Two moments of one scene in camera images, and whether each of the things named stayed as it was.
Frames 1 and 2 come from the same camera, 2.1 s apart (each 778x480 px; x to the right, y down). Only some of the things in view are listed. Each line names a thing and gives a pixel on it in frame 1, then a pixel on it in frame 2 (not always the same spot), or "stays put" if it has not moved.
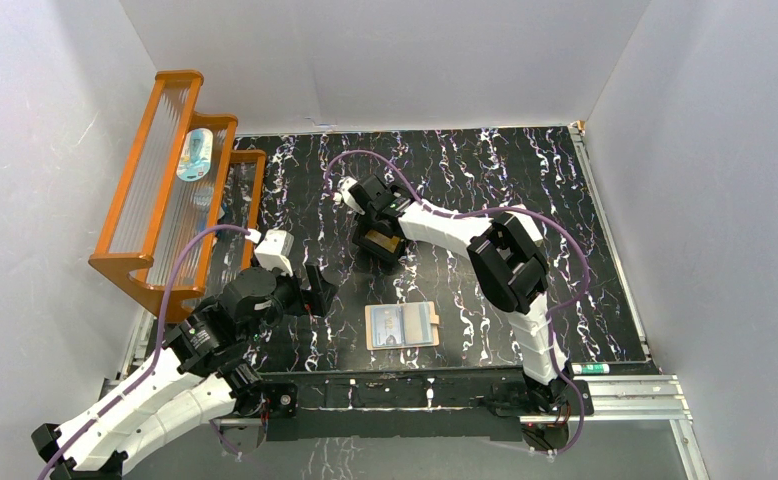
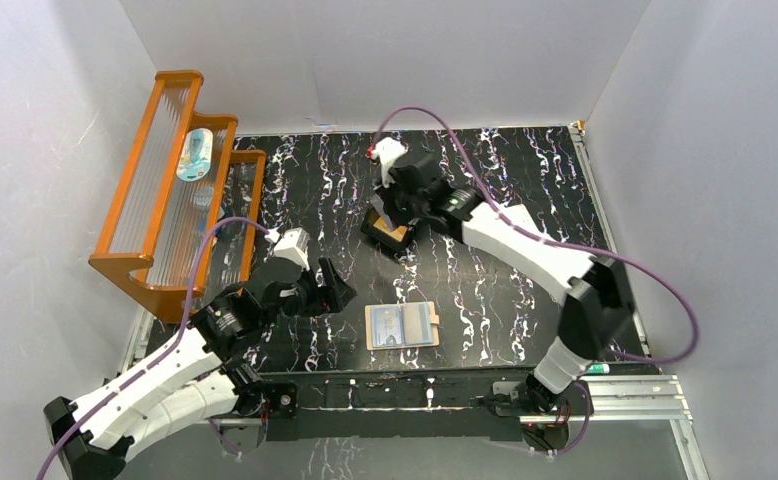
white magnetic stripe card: [417, 323] stays put
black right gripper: [367, 218] → [387, 194]
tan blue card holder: [401, 325] stays put
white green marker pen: [590, 369] stays put
